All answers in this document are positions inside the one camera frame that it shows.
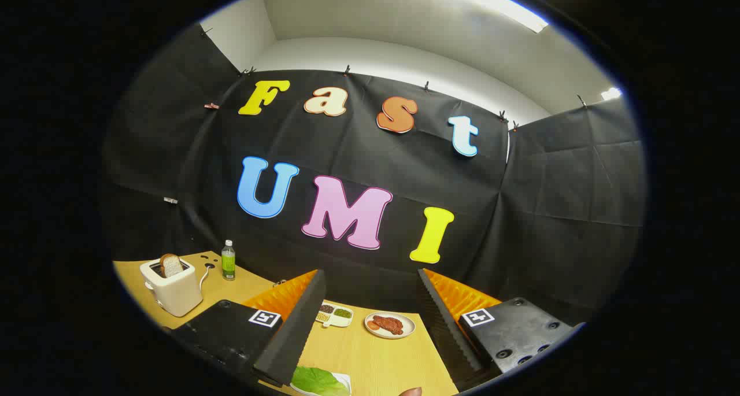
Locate white toaster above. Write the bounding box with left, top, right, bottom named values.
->
left=139, top=257, right=204, bottom=318

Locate round beige plate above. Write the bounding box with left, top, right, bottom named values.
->
left=364, top=311, right=416, bottom=340

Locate white divided bean dish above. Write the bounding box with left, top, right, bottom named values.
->
left=315, top=302, right=354, bottom=328

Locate brown meat piece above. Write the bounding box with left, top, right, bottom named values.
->
left=373, top=314, right=404, bottom=335

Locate toasted bread slice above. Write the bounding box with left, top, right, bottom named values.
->
left=160, top=253, right=184, bottom=279

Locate green label drink bottle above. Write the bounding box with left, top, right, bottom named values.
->
left=221, top=239, right=236, bottom=282

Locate black backdrop cloth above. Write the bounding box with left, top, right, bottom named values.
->
left=98, top=23, right=647, bottom=327

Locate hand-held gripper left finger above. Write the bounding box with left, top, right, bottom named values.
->
left=164, top=269, right=327, bottom=388

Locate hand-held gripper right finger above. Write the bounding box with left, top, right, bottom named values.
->
left=417, top=268, right=586, bottom=392

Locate green lettuce leaf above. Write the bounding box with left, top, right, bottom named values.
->
left=291, top=366, right=350, bottom=396

